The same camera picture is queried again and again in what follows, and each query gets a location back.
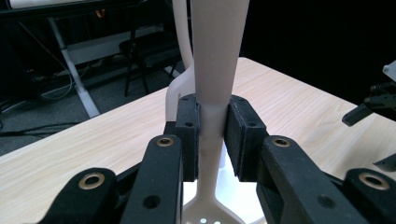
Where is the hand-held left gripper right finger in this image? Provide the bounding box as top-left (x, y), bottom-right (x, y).
top-left (224, 95), bottom-right (269, 183)

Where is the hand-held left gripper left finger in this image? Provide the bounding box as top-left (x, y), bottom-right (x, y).
top-left (164, 93), bottom-right (201, 183)

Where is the beige skimmer spoon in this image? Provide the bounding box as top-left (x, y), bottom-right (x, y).
top-left (181, 0), bottom-right (250, 224)

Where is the beige solid spatula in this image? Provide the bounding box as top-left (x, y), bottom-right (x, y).
top-left (164, 0), bottom-right (196, 123)

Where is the black folding chair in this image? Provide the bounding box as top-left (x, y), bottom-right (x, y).
top-left (118, 17), bottom-right (185, 98)

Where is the white desk crossbar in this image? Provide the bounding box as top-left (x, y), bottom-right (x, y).
top-left (65, 23), bottom-right (165, 65)

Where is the white desk leg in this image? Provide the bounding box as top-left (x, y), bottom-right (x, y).
top-left (47, 17), bottom-right (101, 119)

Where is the background desk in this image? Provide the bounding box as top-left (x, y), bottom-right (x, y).
top-left (0, 0), bottom-right (176, 21)

